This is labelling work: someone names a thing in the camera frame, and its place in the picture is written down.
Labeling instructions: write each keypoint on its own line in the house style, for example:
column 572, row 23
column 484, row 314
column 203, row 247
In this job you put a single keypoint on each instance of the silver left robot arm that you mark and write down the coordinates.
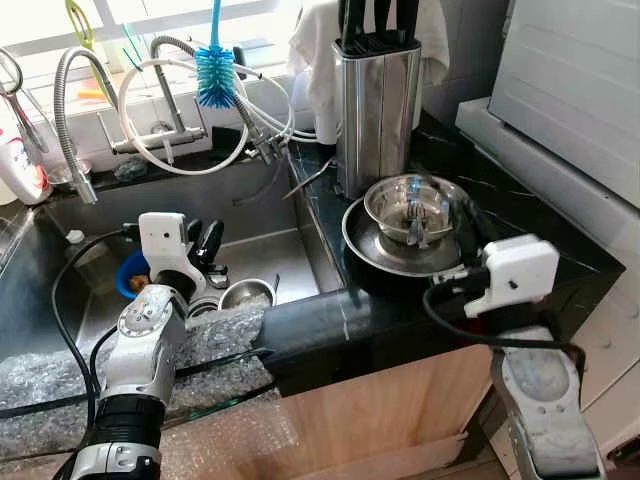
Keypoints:
column 145, row 345

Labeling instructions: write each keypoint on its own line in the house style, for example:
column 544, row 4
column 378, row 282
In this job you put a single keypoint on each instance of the chrome wall tap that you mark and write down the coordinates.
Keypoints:
column 160, row 140

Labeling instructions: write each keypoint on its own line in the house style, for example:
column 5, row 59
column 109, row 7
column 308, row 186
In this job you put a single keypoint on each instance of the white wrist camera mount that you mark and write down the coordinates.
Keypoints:
column 160, row 235
column 515, row 270

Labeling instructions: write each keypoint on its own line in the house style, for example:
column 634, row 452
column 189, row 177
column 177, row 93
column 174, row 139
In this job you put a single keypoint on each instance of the white soap bottle red label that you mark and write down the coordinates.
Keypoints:
column 20, row 170

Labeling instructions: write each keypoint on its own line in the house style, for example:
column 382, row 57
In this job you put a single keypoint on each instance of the small orange item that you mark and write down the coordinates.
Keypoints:
column 90, row 95

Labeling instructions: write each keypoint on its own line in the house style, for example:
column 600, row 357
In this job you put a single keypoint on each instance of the round steel plate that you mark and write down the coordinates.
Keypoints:
column 375, row 250

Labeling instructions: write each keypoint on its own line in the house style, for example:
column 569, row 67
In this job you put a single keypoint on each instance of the grey gooseneck spray faucet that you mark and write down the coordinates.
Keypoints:
column 62, row 110

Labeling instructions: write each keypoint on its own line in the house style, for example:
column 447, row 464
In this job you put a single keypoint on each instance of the thin metal utensil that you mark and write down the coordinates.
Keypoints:
column 310, row 178

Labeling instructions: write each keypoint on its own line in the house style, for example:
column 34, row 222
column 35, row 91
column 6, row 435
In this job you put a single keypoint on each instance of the small steel bowl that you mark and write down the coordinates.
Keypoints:
column 247, row 293

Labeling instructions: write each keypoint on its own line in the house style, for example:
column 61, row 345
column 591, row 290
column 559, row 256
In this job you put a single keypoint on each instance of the blue plastic bowl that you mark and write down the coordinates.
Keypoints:
column 126, row 280

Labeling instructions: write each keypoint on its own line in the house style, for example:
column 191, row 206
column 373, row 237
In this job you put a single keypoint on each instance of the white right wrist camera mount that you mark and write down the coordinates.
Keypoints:
column 515, row 270

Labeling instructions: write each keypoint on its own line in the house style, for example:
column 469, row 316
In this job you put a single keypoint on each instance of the grey scrub pad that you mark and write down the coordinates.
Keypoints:
column 130, row 171

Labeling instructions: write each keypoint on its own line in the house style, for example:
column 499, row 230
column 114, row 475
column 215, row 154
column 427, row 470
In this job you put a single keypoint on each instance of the steel sink drain strainer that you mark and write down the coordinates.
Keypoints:
column 205, row 305

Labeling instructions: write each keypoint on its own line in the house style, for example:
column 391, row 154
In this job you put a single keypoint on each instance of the window with white bars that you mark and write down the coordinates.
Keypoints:
column 150, row 15

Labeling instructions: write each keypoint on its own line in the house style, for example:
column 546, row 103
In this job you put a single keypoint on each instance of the steel ladle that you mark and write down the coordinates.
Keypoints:
column 12, row 85

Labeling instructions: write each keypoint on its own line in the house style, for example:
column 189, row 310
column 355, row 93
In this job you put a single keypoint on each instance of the wooden cabinet door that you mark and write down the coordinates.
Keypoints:
column 400, row 400

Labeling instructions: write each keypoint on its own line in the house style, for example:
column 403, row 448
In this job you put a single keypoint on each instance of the stainless steel knife block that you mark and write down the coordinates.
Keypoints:
column 378, row 120

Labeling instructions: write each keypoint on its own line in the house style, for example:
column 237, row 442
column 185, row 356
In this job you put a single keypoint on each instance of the stainless steel sink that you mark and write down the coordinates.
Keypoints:
column 250, row 240

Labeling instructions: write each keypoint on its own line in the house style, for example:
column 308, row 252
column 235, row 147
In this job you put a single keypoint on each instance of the large steel bowl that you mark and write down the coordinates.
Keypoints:
column 395, row 205

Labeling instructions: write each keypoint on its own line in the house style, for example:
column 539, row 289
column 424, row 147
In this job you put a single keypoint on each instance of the blue bottle brush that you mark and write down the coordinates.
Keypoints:
column 215, row 75

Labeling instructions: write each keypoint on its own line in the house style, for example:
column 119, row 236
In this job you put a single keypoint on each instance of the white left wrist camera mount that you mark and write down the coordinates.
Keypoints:
column 160, row 235

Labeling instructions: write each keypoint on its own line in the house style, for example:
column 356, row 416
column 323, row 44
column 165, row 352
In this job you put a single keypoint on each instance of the bubble wrap sheet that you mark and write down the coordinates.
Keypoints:
column 50, row 395
column 235, row 440

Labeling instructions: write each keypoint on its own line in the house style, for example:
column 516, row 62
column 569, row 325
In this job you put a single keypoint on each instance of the thin white tube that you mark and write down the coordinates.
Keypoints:
column 275, row 110

